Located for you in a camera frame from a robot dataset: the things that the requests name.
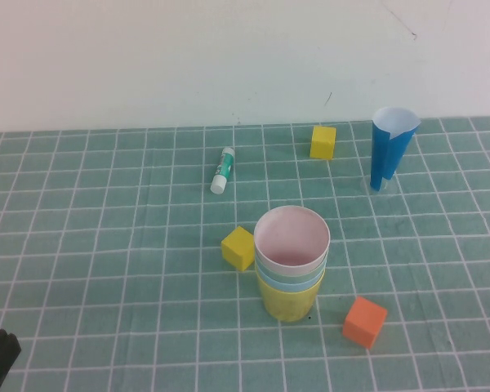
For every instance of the yellow plastic cup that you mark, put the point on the yellow plastic cup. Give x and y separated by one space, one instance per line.
288 306

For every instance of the light blue plastic cup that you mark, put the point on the light blue plastic cup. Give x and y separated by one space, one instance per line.
290 287

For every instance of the green white glue stick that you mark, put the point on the green white glue stick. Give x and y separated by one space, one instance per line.
224 167

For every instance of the yellow foam cube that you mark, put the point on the yellow foam cube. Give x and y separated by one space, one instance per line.
322 143
234 249

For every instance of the pink plastic cup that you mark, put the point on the pink plastic cup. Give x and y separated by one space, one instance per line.
277 232

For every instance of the blue paper cone cup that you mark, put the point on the blue paper cone cup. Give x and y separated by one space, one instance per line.
388 151

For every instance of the green checked tablecloth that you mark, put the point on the green checked tablecloth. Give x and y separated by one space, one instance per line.
106 265

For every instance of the orange foam cube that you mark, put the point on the orange foam cube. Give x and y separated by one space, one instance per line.
365 322

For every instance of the green plastic cup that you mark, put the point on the green plastic cup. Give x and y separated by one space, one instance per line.
290 279

